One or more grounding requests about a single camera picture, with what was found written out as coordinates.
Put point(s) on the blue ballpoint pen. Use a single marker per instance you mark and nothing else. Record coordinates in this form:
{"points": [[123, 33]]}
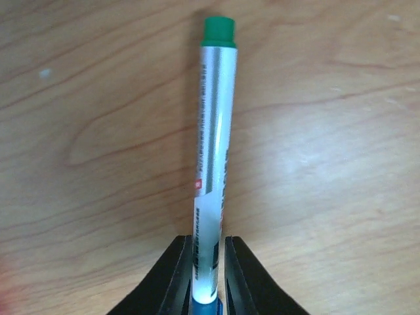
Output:
{"points": [[218, 60]]}

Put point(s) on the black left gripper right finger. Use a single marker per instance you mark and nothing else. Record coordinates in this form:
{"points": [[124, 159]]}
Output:
{"points": [[250, 289]]}

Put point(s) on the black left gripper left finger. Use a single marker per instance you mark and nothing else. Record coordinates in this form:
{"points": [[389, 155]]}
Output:
{"points": [[166, 287]]}

